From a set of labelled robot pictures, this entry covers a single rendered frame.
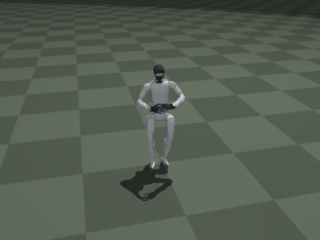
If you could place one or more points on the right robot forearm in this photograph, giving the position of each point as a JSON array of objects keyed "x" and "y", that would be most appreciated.
[{"x": 143, "y": 105}]

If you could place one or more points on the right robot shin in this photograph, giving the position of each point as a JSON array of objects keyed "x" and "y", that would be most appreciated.
[{"x": 151, "y": 151}]

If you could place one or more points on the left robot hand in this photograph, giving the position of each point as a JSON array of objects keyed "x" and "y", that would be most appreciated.
[{"x": 167, "y": 107}]

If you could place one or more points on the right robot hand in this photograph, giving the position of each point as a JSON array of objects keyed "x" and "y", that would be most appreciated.
[{"x": 156, "y": 108}]

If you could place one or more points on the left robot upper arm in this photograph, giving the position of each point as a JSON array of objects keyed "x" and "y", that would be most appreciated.
[{"x": 176, "y": 89}]

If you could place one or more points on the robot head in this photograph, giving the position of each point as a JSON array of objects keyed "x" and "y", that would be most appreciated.
[{"x": 157, "y": 70}]

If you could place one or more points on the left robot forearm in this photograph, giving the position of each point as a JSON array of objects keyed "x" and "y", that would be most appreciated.
[{"x": 179, "y": 101}]

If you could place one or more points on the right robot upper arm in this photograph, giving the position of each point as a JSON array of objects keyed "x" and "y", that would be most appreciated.
[{"x": 146, "y": 87}]

